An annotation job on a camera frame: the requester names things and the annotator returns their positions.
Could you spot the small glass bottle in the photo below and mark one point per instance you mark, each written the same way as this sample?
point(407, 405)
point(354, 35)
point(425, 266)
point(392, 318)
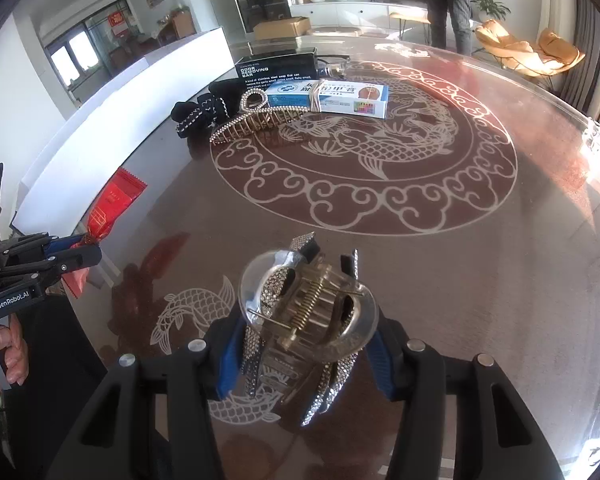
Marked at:
point(332, 70)

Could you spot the blue white ointment box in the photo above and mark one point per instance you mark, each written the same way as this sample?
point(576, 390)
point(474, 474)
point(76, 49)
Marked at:
point(360, 102)

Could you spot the wooden side cabinet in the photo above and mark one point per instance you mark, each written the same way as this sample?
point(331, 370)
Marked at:
point(182, 25)

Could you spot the pearl studded hair claw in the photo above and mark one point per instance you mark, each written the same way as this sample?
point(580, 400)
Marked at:
point(260, 122)

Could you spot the person's left hand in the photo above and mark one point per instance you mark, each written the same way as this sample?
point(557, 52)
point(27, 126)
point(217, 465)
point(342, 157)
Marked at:
point(17, 360)

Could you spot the grey curtain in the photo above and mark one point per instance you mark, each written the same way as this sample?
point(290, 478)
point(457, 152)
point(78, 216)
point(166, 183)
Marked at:
point(590, 35)

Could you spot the wooden bench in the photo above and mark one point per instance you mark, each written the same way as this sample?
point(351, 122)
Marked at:
point(407, 17)

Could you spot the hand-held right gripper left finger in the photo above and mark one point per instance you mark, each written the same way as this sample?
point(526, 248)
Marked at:
point(227, 360)

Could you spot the black cardboard box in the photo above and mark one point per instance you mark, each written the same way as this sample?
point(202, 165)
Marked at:
point(280, 62)

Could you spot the white foam board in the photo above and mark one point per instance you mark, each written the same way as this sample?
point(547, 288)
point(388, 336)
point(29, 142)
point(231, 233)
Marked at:
point(130, 110)

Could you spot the tan lounge chair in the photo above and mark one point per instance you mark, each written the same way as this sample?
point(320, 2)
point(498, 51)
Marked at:
point(525, 55)

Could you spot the black rhinestone hair bow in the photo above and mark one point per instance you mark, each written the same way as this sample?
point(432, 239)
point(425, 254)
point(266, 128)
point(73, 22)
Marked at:
point(195, 112)

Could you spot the red foil packet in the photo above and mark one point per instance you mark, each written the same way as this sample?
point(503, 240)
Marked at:
point(115, 200)

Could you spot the red window poster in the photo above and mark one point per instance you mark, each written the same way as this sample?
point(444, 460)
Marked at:
point(116, 20)

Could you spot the plain black scrunchie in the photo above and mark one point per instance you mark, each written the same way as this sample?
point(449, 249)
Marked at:
point(227, 90)

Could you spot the large leafy potted plant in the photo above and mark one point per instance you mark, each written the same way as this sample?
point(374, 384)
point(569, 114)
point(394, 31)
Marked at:
point(490, 5)

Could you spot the clear rhinestone hair claw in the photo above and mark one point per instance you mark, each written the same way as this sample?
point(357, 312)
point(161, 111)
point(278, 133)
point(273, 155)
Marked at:
point(300, 310)

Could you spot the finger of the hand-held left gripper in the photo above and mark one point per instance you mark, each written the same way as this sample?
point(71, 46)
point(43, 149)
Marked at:
point(75, 260)
point(65, 243)

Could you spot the white low cabinet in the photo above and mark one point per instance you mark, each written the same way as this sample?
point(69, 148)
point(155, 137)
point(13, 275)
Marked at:
point(340, 12)

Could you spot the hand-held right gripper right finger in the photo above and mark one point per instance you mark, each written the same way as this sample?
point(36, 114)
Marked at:
point(385, 370)

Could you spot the brown cardboard box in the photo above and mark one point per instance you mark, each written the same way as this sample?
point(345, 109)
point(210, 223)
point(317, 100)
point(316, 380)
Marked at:
point(280, 27)

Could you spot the tan rubber band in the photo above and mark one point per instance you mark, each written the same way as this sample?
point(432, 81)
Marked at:
point(316, 95)

